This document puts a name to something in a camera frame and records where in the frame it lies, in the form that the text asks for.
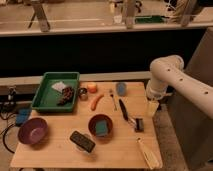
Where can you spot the purple bowl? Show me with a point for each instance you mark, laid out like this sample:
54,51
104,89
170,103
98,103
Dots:
32,131

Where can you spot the orange round fruit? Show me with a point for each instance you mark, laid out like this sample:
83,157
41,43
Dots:
92,87

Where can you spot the wooden table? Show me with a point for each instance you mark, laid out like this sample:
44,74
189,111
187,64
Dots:
120,150

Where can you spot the black handled brush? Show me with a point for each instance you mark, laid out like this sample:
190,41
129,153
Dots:
137,124

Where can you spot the small metal can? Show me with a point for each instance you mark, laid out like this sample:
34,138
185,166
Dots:
82,93

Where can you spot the orange carrot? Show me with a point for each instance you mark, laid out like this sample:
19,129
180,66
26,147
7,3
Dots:
95,101

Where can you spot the white cloth in tray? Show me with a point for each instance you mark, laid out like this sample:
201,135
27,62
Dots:
59,86

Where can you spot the cream corn cob brush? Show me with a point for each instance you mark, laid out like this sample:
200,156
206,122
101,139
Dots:
149,156

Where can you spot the green plastic tray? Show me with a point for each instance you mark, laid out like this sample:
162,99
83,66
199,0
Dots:
46,98

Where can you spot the teal sponge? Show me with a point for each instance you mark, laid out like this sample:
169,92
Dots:
101,128

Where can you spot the black handled knife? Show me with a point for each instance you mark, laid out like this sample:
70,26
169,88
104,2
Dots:
123,109

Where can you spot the blue box on floor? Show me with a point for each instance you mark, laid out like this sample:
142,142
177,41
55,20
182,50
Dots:
22,116

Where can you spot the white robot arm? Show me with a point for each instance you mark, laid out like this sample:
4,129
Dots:
168,71

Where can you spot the dark red bowl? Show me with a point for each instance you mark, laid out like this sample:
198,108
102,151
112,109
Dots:
95,119

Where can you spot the black remote control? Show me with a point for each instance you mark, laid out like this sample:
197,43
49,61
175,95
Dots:
74,136

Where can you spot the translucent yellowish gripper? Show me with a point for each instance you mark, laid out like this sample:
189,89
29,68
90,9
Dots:
152,108

